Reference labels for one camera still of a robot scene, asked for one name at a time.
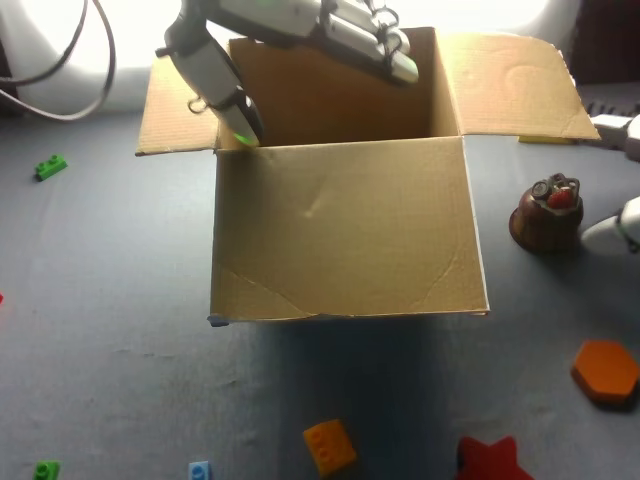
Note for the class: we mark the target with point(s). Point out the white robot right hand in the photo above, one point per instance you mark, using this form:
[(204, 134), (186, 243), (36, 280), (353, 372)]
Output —
[(607, 232)]

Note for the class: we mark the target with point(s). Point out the blue toy brick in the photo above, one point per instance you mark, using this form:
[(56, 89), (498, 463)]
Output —
[(200, 471)]

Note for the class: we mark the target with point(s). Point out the brown and white cardboard box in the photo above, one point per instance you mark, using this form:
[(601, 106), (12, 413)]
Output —
[(345, 225)]

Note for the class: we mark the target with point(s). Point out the orange toy brick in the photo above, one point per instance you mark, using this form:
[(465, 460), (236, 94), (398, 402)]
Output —
[(330, 447)]

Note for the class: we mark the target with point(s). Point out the white backdrop sheet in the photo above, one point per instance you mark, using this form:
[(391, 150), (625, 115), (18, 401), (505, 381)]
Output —
[(140, 30)]

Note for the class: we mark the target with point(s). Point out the chocolate toy cake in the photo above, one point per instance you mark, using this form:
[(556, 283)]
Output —
[(542, 225)]

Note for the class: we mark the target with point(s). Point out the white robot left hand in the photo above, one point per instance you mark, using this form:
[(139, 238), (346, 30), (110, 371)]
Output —
[(265, 15)]

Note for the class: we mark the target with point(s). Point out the grey table cloth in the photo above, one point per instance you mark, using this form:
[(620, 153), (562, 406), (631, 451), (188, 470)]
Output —
[(125, 375)]

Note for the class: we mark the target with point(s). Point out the red star block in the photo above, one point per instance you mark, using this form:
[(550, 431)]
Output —
[(492, 460)]

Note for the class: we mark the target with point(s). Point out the green toy brick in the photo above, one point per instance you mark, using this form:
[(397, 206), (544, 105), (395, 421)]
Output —
[(50, 168), (47, 471)]

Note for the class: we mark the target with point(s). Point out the orange hexagon block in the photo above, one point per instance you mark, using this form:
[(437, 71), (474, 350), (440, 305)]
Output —
[(605, 372), (545, 140)]

